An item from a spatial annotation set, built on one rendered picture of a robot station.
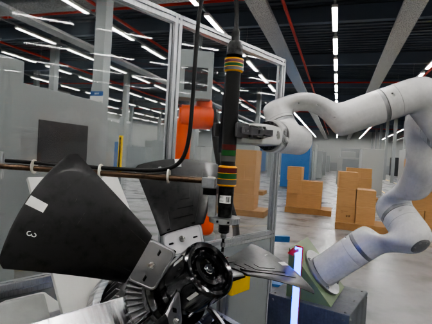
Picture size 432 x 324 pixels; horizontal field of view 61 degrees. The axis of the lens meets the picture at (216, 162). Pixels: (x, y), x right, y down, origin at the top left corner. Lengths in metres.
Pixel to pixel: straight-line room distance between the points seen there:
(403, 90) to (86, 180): 0.79
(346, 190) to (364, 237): 6.94
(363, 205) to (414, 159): 7.16
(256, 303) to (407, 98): 1.62
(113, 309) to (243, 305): 1.49
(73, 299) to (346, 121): 0.78
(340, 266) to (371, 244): 0.14
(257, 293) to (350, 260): 0.97
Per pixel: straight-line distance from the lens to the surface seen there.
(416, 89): 1.07
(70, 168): 0.73
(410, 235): 1.38
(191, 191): 0.91
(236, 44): 0.84
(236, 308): 2.19
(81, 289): 0.93
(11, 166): 1.02
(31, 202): 0.71
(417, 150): 1.28
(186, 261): 0.72
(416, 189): 1.31
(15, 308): 0.79
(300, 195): 10.12
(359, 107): 1.02
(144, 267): 0.76
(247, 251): 1.05
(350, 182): 8.37
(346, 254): 1.46
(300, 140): 1.00
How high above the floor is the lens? 1.45
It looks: 1 degrees down
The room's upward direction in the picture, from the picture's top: 3 degrees clockwise
